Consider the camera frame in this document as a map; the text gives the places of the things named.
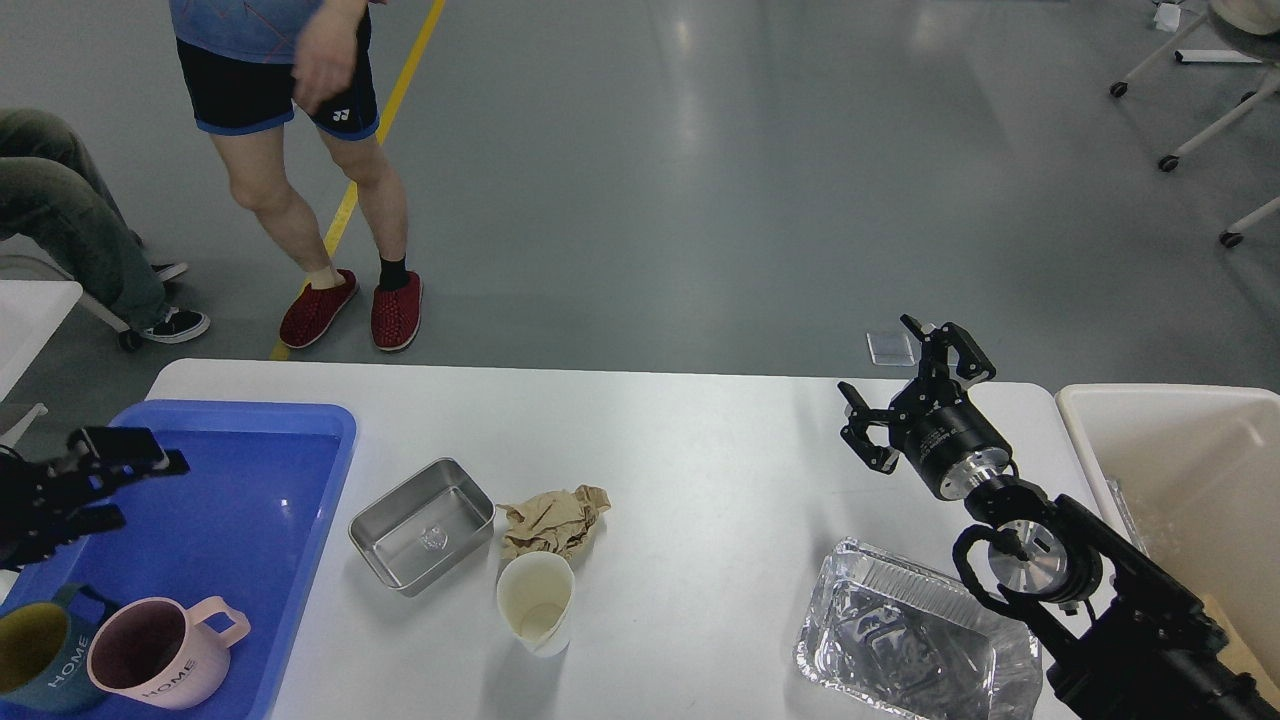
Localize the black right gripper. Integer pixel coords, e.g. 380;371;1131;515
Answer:
837;314;1012;501

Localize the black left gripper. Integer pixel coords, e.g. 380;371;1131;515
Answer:
1;427;191;571

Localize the pink home mug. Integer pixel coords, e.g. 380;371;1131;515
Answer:
86;596;252;710

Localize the aluminium foil tray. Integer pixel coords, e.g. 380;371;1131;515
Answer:
794;537;1044;719

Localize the stainless steel rectangular container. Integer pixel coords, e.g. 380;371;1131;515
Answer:
348;457;497;597

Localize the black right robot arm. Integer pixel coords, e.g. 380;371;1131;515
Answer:
838;314;1277;719

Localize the left floor outlet plate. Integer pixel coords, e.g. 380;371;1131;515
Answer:
865;331;916;366

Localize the blue plastic tray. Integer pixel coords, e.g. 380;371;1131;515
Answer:
3;400;357;719

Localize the dark blue home mug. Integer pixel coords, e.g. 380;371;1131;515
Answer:
1;583;120;714

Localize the small white side table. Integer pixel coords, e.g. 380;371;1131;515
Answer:
1;279;82;400

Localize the beige plastic bin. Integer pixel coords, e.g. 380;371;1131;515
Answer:
1056;384;1279;683

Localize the seated person at left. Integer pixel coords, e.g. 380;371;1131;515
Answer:
1;108;210;345

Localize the crumpled brown paper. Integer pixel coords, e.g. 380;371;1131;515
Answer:
495;484;612;561

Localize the white paper cup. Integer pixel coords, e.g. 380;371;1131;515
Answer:
495;551;576;659

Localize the white wheeled chair base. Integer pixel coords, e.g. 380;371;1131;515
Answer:
1110;0;1280;249

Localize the standing person in shorts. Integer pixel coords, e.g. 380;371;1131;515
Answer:
168;0;424;354

